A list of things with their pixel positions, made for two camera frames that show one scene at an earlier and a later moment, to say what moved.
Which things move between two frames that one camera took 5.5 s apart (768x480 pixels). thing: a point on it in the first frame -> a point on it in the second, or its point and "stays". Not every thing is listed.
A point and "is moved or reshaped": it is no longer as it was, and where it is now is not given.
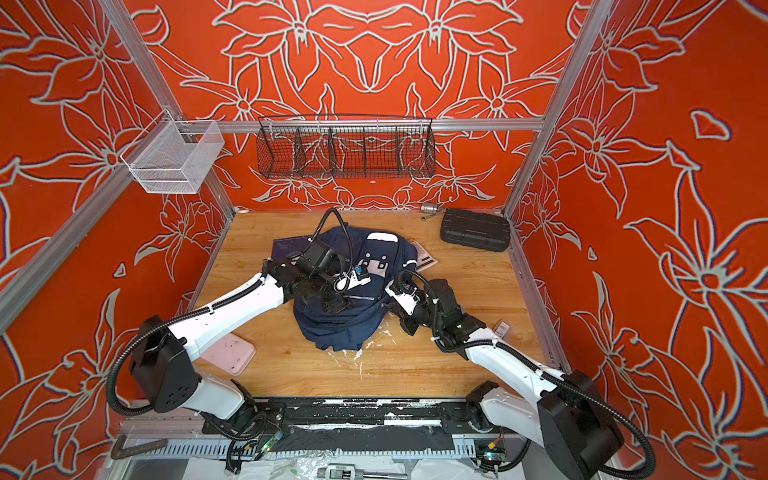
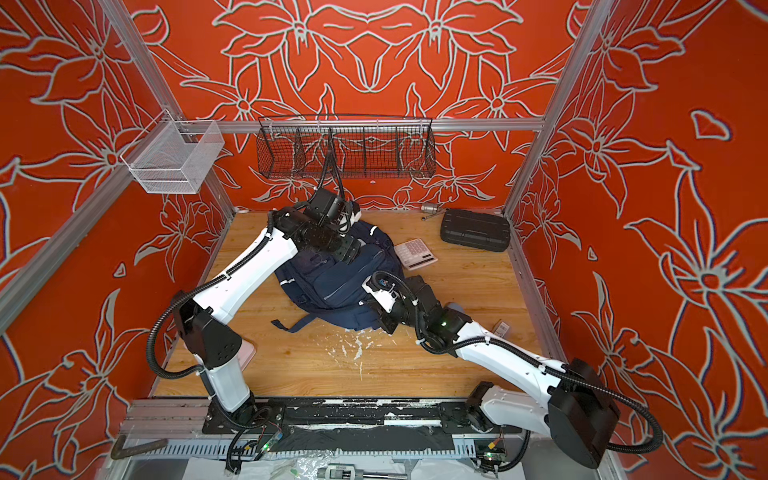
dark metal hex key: (118, 452) stays
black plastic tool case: (477, 229) stays
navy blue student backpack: (367, 260) is moved or reshaped
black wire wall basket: (345, 145) stays
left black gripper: (337, 303) -> (350, 249)
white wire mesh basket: (174, 156) stays
